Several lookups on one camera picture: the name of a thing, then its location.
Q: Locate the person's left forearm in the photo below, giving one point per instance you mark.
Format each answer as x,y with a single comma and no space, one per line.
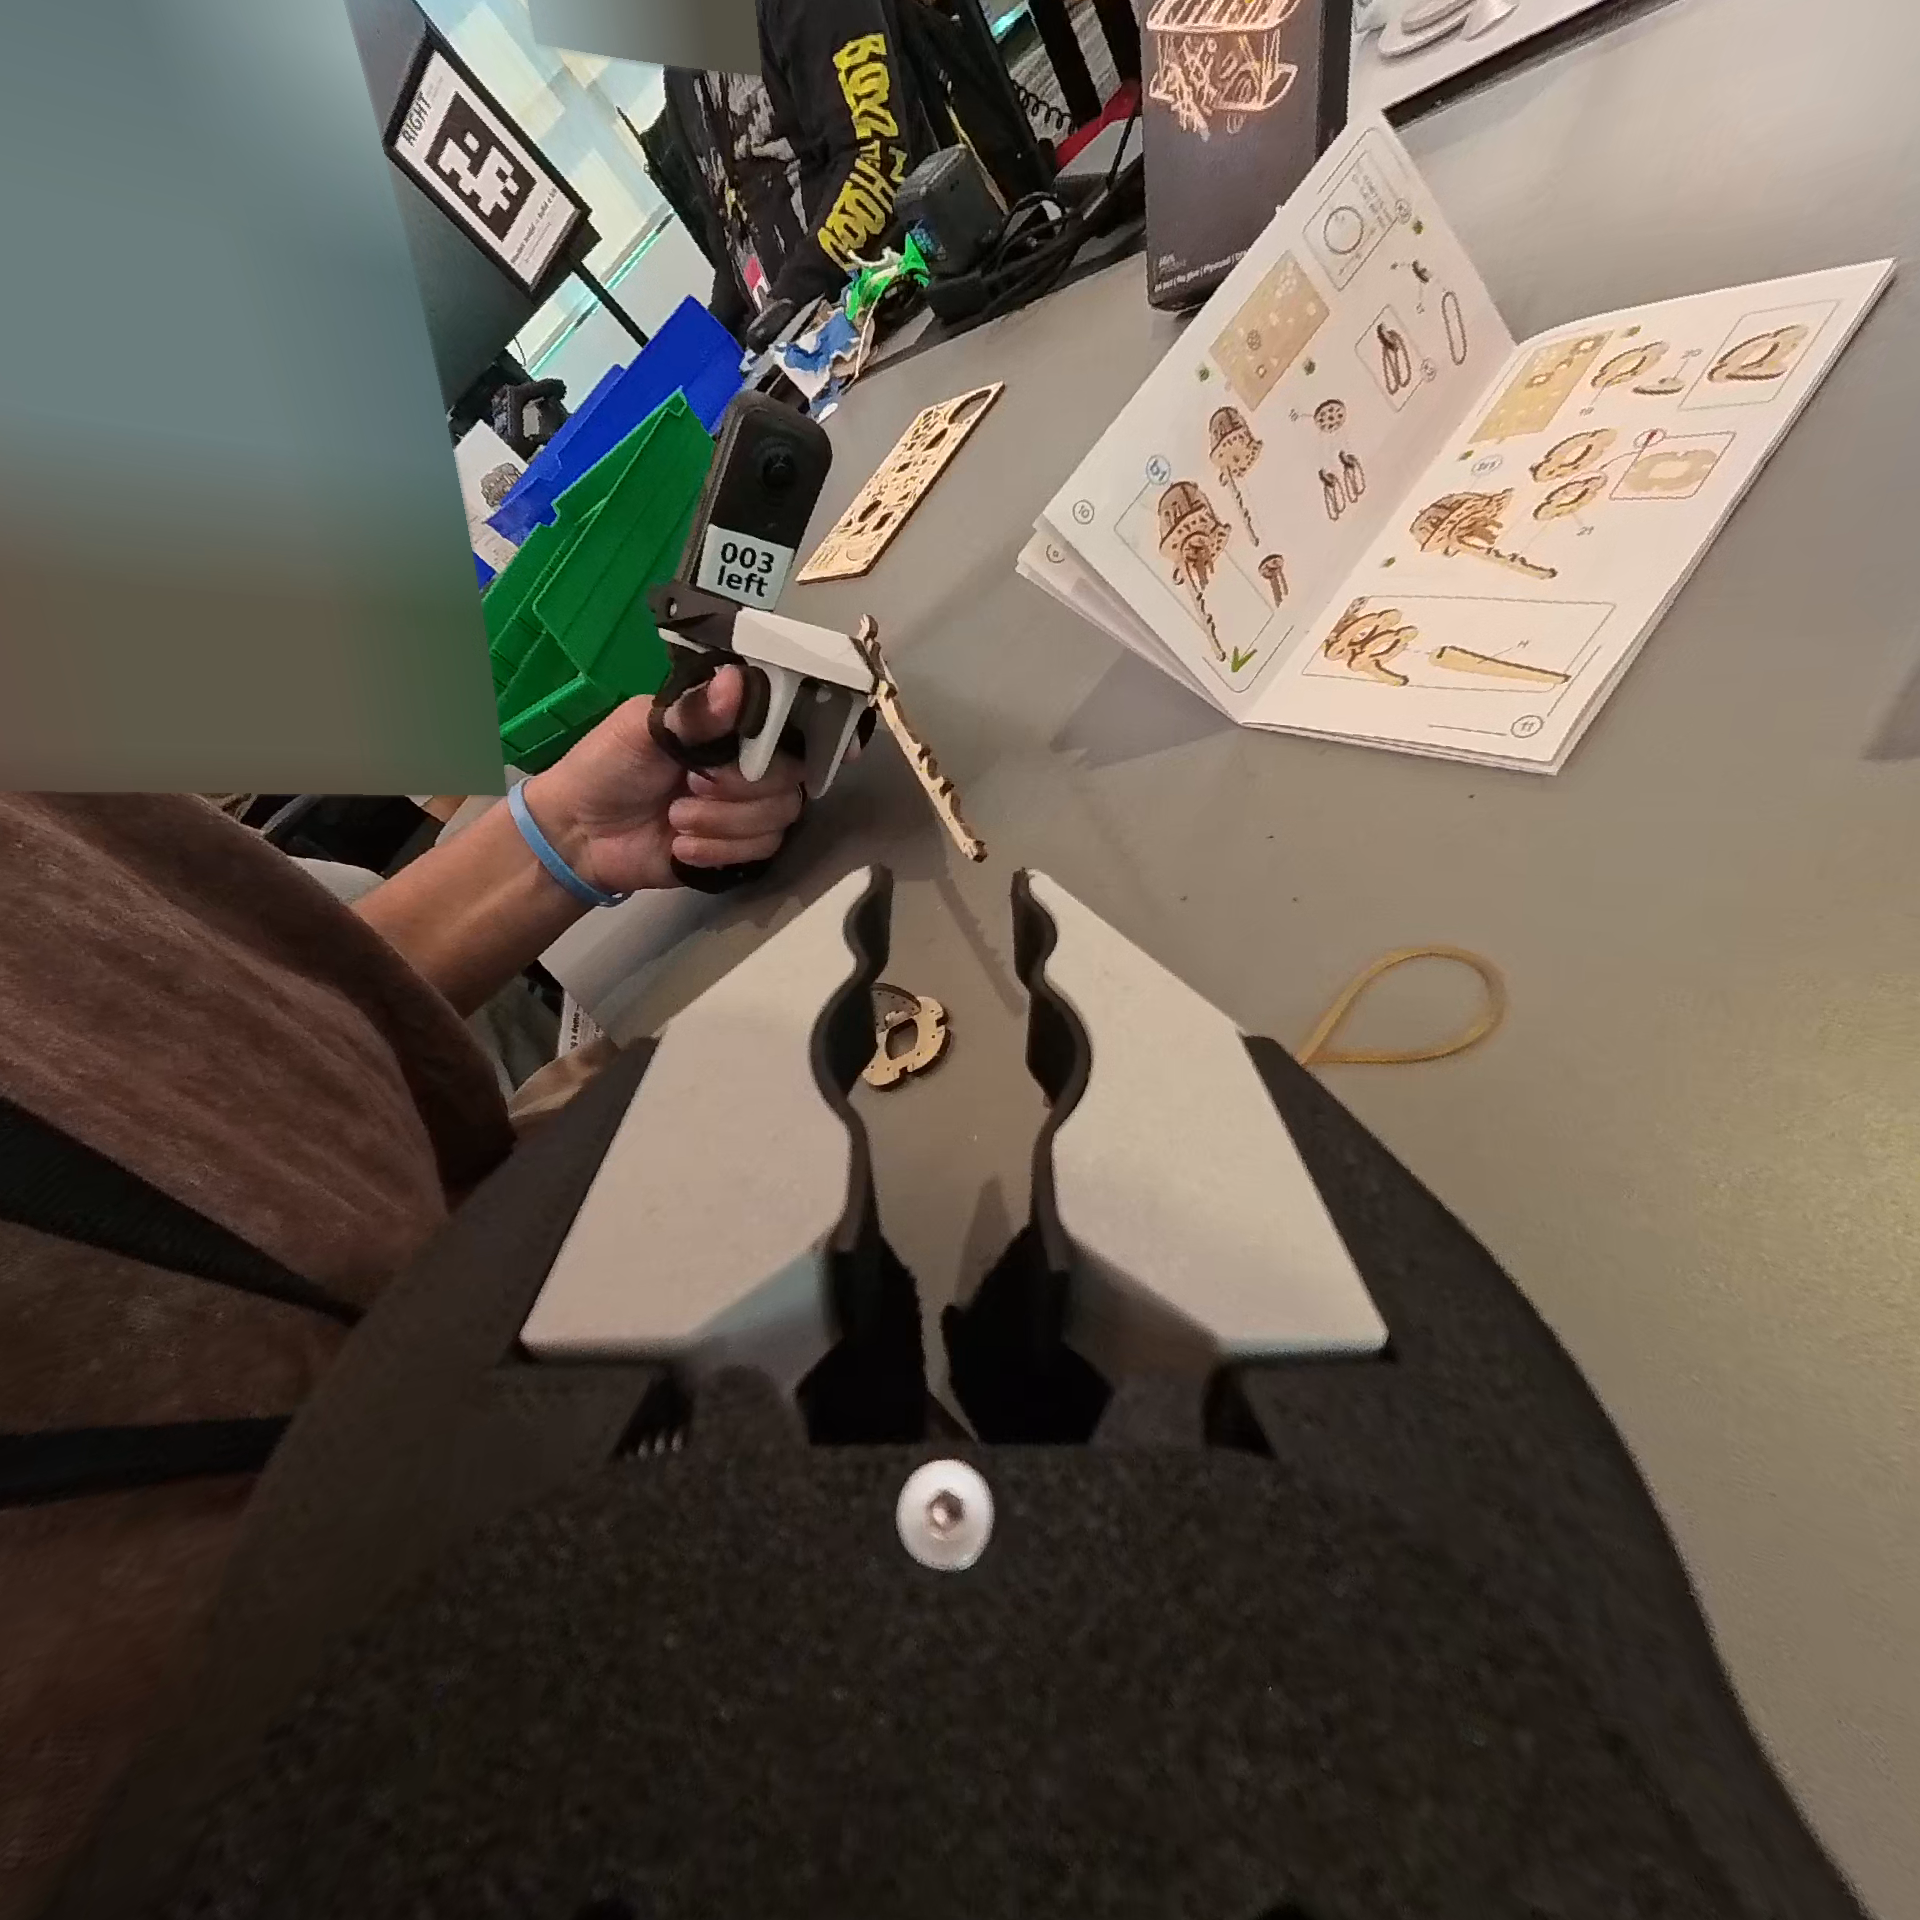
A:
451,907

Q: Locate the stack of green plastic bins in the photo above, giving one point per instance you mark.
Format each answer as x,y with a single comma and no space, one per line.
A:
601,614

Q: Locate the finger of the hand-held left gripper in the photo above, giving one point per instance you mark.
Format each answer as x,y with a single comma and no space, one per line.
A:
853,720
803,648

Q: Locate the blue wristband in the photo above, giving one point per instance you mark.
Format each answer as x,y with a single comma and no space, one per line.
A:
548,850

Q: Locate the round wooden model gear part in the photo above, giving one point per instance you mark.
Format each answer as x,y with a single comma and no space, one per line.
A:
908,1038

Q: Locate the long notched wooden model stick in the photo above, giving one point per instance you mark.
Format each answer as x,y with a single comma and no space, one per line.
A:
923,750

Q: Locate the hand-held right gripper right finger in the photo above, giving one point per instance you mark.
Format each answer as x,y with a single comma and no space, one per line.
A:
1185,1184

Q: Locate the laser-cut wooden parts sheet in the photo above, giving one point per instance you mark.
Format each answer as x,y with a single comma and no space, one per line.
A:
901,482

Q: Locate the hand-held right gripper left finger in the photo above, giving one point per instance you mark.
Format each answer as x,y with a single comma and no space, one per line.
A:
707,1184

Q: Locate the person's brown sweater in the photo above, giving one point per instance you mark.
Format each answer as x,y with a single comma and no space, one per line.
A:
196,975

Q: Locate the dark model kit box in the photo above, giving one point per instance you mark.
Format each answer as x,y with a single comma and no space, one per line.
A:
1232,164

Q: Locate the blue plastic bin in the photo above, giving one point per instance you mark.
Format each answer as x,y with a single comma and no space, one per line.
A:
646,398

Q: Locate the open instruction booklet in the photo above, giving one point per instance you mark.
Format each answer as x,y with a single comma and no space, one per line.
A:
1471,495

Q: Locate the yellow rubber band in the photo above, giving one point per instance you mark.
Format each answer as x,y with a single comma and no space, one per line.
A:
1410,1007

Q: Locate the black framed marker sign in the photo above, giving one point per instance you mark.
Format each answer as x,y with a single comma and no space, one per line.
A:
482,164

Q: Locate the person's left hand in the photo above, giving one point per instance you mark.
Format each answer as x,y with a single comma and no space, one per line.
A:
660,818

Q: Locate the green plastic clamp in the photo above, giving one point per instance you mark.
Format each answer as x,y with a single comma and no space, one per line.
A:
883,282

